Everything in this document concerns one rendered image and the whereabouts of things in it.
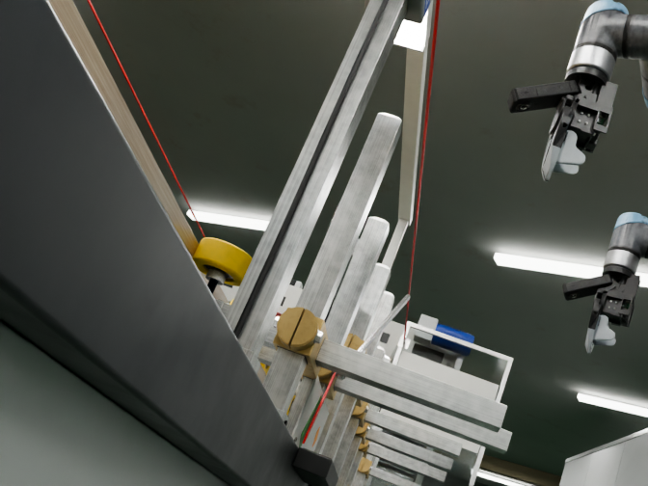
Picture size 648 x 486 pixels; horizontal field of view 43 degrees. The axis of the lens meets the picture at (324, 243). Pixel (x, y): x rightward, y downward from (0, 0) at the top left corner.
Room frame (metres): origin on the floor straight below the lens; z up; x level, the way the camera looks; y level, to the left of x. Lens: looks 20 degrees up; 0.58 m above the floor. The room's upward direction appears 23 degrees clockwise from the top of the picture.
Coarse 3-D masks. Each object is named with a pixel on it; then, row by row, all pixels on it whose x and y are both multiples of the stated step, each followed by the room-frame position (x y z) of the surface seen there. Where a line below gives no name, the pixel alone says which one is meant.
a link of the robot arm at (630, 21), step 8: (632, 16) 1.11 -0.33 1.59; (640, 16) 1.10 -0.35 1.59; (632, 24) 1.11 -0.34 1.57; (640, 24) 1.10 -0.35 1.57; (624, 32) 1.12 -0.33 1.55; (632, 32) 1.11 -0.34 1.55; (640, 32) 1.10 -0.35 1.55; (624, 40) 1.12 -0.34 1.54; (632, 40) 1.12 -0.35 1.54; (640, 40) 1.11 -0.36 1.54; (624, 48) 1.13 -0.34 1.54; (632, 48) 1.12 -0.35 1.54; (640, 48) 1.12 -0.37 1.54; (624, 56) 1.15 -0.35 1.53; (632, 56) 1.14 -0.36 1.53; (640, 56) 1.13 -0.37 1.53; (640, 64) 1.17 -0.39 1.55
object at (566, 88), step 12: (552, 84) 1.15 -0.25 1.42; (564, 84) 1.15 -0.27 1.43; (576, 84) 1.15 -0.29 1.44; (516, 96) 1.16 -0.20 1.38; (528, 96) 1.16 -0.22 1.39; (540, 96) 1.15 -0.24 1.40; (552, 96) 1.16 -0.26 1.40; (516, 108) 1.18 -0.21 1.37; (528, 108) 1.18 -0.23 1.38; (540, 108) 1.19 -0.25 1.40
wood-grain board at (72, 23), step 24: (48, 0) 0.56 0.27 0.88; (72, 24) 0.60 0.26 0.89; (96, 48) 0.64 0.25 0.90; (96, 72) 0.66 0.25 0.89; (120, 96) 0.71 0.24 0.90; (120, 120) 0.74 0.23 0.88; (144, 144) 0.80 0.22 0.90; (144, 168) 0.83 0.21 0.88; (168, 192) 0.91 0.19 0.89; (192, 240) 1.05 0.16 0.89; (216, 288) 1.22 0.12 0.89
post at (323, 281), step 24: (384, 120) 0.99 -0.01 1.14; (384, 144) 0.98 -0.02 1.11; (360, 168) 0.99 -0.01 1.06; (384, 168) 1.00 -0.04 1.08; (360, 192) 0.98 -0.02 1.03; (336, 216) 0.99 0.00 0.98; (360, 216) 0.98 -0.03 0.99; (336, 240) 0.98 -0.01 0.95; (336, 264) 0.98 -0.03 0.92; (312, 288) 0.99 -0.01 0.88; (336, 288) 1.00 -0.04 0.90; (312, 312) 0.98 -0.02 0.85; (288, 360) 0.98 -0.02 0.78; (264, 384) 0.99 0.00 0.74; (288, 384) 0.98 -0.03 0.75
